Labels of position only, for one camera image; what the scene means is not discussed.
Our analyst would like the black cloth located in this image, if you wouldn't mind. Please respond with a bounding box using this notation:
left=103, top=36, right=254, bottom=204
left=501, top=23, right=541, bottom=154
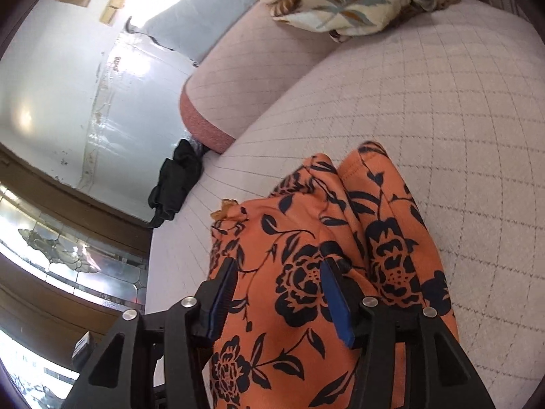
left=147, top=138, right=205, bottom=227

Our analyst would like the beige wall plate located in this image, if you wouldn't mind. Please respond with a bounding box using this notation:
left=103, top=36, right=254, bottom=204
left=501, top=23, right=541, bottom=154
left=99, top=0, right=131, bottom=25

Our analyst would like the wooden glass door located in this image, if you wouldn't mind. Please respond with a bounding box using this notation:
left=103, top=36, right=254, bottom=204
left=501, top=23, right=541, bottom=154
left=0, top=145, right=154, bottom=350

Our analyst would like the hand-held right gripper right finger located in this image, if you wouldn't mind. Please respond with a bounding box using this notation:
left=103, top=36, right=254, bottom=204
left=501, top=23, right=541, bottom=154
left=320, top=256, right=497, bottom=409

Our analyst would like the cream leaf-print blanket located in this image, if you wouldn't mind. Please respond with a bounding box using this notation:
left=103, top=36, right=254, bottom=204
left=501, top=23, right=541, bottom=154
left=249, top=0, right=458, bottom=43

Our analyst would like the pink quilted sofa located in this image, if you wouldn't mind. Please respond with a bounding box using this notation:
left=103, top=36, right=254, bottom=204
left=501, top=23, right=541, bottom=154
left=145, top=0, right=545, bottom=409

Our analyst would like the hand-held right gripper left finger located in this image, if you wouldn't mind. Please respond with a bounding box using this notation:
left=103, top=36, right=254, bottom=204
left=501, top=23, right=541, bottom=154
left=60, top=258, right=238, bottom=409

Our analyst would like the orange floral garment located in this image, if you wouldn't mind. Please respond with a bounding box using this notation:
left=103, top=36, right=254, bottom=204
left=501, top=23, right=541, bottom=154
left=206, top=141, right=460, bottom=409

